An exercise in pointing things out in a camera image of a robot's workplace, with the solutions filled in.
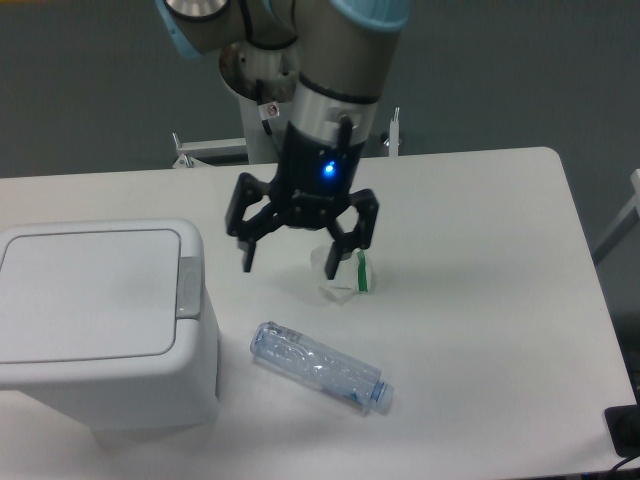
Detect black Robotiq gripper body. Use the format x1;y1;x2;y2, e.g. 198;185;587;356
269;120;369;231

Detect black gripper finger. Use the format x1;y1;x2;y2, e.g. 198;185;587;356
324;189;379;280
224;172;286;274

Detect grey trash can push button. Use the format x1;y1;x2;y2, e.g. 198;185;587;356
176;257;204;319

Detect white plastic trash can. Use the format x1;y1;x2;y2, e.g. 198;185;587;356
1;219;220;430

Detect white trash can lid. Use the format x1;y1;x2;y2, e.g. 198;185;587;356
1;230;180;363

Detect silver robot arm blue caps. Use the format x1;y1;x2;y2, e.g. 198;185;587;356
156;1;411;278

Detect crumpled white green wrapper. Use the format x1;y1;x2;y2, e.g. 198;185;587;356
310;245;375;304

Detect crushed clear plastic bottle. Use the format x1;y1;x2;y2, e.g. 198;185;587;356
250;322;394;414

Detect black device at table edge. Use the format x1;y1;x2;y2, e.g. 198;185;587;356
604;404;639;458

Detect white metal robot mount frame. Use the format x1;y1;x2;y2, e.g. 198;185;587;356
172;106;404;169

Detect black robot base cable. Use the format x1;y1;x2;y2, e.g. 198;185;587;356
254;78;286;151

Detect white metal frame right edge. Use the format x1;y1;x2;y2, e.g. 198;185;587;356
591;169;639;266

